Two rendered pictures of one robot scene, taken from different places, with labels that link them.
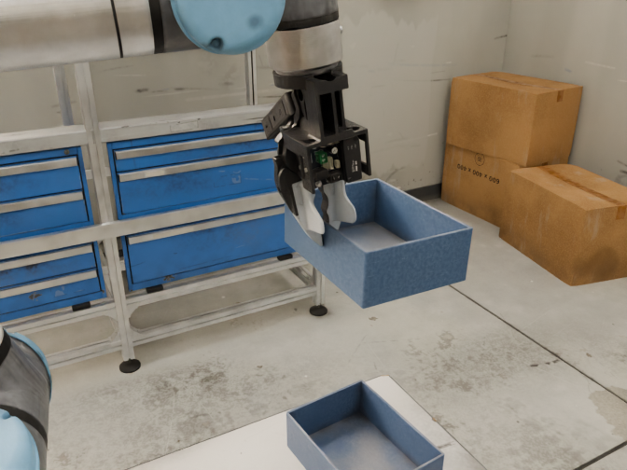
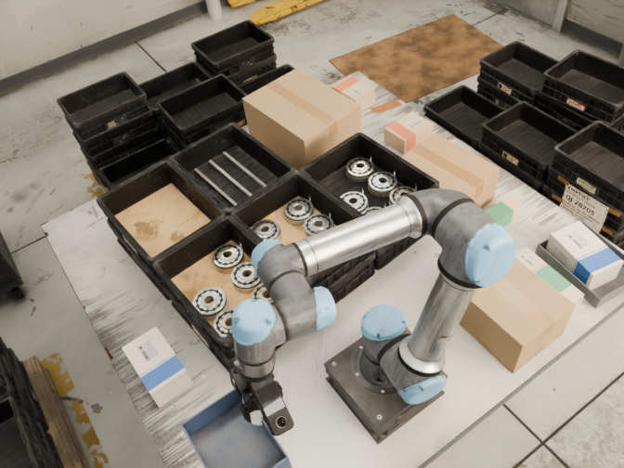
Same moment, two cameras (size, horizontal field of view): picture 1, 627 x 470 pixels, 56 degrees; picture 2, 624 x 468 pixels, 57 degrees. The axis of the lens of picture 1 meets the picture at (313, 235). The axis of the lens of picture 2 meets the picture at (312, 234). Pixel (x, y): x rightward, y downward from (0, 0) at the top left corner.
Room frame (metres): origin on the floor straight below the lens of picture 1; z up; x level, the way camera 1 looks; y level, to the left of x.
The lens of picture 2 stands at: (1.18, 0.14, 2.30)
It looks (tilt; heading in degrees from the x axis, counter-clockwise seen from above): 48 degrees down; 179
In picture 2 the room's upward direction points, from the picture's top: 7 degrees counter-clockwise
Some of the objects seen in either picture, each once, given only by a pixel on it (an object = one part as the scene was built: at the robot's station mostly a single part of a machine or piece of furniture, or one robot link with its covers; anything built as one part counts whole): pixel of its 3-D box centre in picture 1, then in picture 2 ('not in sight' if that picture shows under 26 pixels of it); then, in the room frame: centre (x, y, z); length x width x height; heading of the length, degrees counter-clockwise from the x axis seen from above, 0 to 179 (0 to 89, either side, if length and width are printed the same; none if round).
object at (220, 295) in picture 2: not in sight; (209, 301); (0.11, -0.19, 0.86); 0.10 x 0.10 x 0.01
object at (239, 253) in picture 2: not in sight; (227, 255); (-0.06, -0.13, 0.86); 0.10 x 0.10 x 0.01
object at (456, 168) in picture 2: not in sight; (445, 180); (-0.35, 0.68, 0.78); 0.30 x 0.22 x 0.16; 36
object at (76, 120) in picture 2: not in sight; (115, 130); (-1.51, -0.83, 0.37); 0.40 x 0.30 x 0.45; 119
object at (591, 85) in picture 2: not in sight; (583, 114); (-1.08, 1.63, 0.37); 0.42 x 0.34 x 0.46; 29
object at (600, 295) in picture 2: not in sight; (588, 262); (0.07, 1.05, 0.73); 0.27 x 0.20 x 0.05; 22
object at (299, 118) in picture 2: not in sight; (302, 121); (-0.79, 0.19, 0.80); 0.40 x 0.30 x 0.20; 35
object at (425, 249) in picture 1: (370, 235); (236, 446); (0.68, -0.07, 1.10); 0.20 x 0.15 x 0.07; 28
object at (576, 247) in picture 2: not in sight; (582, 255); (0.06, 1.03, 0.75); 0.20 x 0.12 x 0.09; 18
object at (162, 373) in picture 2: not in sight; (157, 366); (0.24, -0.37, 0.75); 0.20 x 0.12 x 0.09; 31
